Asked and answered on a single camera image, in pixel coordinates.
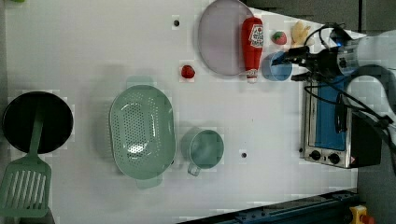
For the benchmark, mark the grey round plate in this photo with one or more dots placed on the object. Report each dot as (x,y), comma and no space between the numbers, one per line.
(219,36)

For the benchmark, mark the red strawberry green leaves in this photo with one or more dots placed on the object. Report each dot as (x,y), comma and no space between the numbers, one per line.
(279,38)

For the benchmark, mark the silver toaster oven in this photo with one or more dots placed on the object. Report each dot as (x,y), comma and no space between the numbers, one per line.
(334,135)

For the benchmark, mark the red plush ketchup bottle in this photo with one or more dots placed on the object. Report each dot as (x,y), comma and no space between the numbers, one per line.
(252,45)

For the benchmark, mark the green slotted spatula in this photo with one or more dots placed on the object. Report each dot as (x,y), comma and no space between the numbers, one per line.
(25,187)

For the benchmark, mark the green perforated colander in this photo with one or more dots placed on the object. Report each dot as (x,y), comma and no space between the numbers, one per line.
(142,133)

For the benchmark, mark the red plush strawberry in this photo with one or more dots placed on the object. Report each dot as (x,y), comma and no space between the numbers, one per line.
(187,72)

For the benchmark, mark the green mug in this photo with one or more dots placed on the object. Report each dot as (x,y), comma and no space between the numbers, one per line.
(203,149)

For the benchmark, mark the peeled plush banana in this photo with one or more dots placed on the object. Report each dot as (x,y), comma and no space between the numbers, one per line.
(299,34)

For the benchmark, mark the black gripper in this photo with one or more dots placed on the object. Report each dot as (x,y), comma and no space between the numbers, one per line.
(322,66)

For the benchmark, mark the blue bowl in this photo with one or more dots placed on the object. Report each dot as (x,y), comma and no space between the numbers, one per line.
(280,72)

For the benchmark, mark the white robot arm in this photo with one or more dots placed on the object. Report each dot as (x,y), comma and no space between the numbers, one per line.
(368,56)

